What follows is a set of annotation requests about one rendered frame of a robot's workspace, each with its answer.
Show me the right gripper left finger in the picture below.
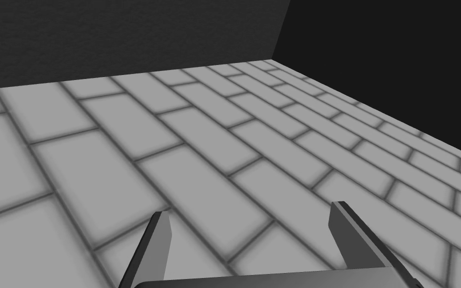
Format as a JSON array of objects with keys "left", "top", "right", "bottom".
[{"left": 118, "top": 210, "right": 173, "bottom": 288}]

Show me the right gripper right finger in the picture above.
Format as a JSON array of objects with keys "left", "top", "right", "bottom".
[{"left": 328, "top": 200, "right": 424, "bottom": 288}]

